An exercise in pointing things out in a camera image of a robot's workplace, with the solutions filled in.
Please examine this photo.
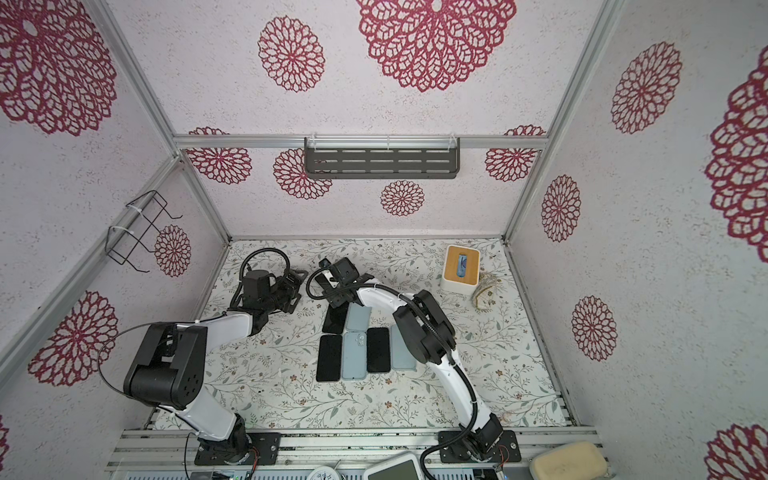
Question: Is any left black corrugated cable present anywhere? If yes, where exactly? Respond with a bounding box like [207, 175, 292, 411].
[97, 247, 293, 433]

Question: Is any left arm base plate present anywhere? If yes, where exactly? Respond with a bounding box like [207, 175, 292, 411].
[194, 433, 281, 466]

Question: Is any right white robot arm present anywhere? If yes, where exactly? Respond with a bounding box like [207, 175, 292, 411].
[306, 257, 503, 461]

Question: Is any beige sponge block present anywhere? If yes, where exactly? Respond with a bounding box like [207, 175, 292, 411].
[529, 441, 609, 480]

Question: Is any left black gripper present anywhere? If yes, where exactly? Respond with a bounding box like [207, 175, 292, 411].
[263, 268, 307, 314]

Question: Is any white wooden-top tissue box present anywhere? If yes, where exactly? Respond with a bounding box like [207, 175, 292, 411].
[440, 245, 480, 295]

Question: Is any grey wall shelf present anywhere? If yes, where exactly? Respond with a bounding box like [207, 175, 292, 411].
[303, 137, 461, 180]

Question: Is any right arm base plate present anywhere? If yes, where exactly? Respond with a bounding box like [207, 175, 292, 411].
[439, 430, 522, 464]

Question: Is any light blue case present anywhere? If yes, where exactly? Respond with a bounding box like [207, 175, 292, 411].
[345, 302, 372, 333]
[390, 325, 417, 371]

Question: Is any white round timer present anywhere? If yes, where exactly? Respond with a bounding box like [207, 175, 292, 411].
[307, 465, 343, 480]

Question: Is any right black corrugated cable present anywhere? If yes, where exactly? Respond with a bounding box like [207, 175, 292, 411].
[304, 266, 481, 480]

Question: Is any blue phone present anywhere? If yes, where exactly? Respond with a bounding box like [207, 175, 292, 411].
[366, 327, 391, 374]

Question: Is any black wire wall rack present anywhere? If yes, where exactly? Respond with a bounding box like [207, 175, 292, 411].
[104, 189, 182, 274]

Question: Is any black phone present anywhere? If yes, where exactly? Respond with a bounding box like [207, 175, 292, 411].
[321, 303, 349, 335]

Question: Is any white display device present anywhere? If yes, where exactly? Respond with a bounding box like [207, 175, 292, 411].
[363, 453, 425, 480]

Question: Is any black corrugated cable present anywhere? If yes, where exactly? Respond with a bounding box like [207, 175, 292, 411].
[304, 266, 481, 480]
[97, 247, 293, 433]

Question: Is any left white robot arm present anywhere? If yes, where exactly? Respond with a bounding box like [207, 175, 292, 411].
[123, 269, 308, 465]

